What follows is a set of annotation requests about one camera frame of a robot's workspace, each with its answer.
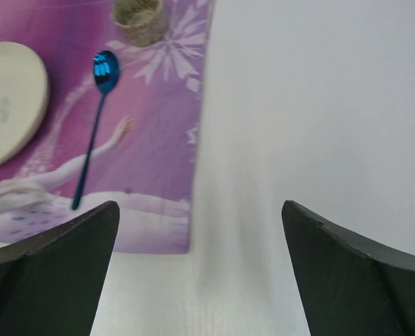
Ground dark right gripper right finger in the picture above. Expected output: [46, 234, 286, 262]
[281, 201, 415, 335]

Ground speckled white small cup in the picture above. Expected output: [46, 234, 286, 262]
[110, 0, 169, 48]

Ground purple printed placemat cloth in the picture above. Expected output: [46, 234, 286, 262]
[0, 1, 213, 254]

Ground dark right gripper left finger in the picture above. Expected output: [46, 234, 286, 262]
[0, 201, 120, 336]

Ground cream round plate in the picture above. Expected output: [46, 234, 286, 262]
[0, 41, 50, 165]

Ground blue metal spoon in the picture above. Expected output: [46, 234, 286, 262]
[71, 50, 120, 211]

